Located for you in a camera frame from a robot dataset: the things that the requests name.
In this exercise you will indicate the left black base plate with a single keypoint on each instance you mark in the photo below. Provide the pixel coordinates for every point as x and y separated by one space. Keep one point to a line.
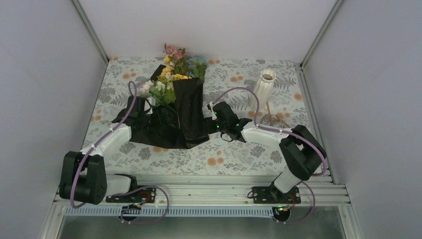
140 197

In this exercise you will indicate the colourful artificial flower bouquet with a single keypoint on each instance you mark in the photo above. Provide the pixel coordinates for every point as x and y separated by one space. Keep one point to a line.
179 66

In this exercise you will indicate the floral patterned table mat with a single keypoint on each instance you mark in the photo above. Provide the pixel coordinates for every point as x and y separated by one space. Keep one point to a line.
229 78

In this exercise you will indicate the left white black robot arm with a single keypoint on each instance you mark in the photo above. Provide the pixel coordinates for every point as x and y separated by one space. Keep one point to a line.
84 179

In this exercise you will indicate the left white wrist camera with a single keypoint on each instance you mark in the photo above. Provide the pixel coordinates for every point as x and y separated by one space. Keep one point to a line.
149 103

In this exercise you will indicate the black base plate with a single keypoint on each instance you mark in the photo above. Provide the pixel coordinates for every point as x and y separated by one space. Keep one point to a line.
271 195
140 197

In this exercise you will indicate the left vertical aluminium post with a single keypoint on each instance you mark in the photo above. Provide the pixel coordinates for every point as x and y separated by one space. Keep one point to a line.
91 32

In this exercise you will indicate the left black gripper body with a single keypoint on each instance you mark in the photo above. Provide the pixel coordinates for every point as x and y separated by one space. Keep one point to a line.
157 122

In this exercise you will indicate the white ribbed ceramic vase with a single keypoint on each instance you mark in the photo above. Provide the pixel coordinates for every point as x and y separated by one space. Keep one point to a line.
263 89

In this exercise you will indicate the aluminium rail frame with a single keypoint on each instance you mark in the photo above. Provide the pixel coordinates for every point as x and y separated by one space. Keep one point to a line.
207 194

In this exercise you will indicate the right vertical aluminium post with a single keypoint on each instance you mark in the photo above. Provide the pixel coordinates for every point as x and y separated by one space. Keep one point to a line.
326 24

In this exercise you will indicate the black wrapping paper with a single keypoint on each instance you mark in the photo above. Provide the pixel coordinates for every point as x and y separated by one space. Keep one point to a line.
186 129

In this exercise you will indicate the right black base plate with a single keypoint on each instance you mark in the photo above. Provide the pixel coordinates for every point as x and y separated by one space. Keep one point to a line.
271 195

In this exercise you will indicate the tan raffia ribbon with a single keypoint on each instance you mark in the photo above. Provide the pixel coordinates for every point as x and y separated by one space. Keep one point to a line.
273 119

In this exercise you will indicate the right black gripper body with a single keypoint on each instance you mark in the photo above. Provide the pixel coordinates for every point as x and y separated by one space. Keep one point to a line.
210 129

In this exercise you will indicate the vertical aluminium post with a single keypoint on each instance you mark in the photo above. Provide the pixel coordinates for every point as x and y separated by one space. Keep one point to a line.
91 32
326 24

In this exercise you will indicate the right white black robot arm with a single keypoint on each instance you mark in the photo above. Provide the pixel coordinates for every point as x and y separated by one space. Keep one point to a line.
301 151

